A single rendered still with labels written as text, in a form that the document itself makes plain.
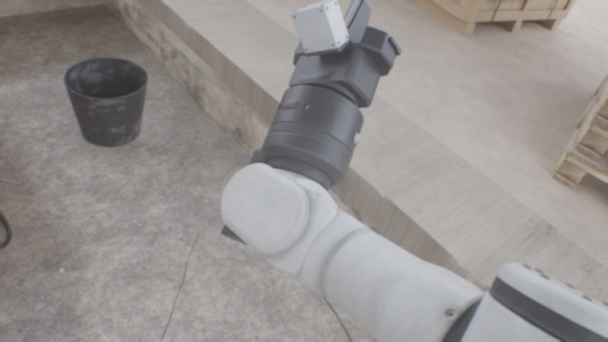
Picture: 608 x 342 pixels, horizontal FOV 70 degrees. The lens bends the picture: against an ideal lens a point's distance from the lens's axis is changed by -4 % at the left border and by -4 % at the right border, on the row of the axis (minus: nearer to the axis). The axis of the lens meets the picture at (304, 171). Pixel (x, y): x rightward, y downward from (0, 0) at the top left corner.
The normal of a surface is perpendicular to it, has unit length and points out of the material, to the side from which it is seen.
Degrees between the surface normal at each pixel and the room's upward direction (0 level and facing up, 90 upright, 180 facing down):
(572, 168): 90
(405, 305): 49
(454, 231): 0
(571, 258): 0
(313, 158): 79
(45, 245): 0
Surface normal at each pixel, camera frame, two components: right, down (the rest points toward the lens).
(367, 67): 0.74, 0.05
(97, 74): 0.59, 0.50
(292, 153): -0.35, 0.39
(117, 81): 0.12, 0.55
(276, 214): -0.58, -0.43
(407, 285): -0.47, -0.73
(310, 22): -0.58, 0.56
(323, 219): 0.19, -0.29
